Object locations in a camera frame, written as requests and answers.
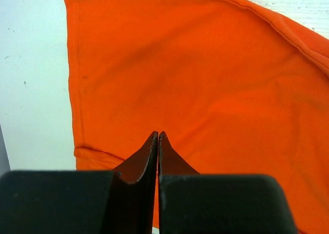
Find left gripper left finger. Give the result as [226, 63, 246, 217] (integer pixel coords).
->
[1, 132, 158, 233]

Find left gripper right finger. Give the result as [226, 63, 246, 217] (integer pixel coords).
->
[158, 132, 298, 233]

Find orange t shirt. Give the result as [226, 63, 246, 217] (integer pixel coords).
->
[64, 0, 328, 233]

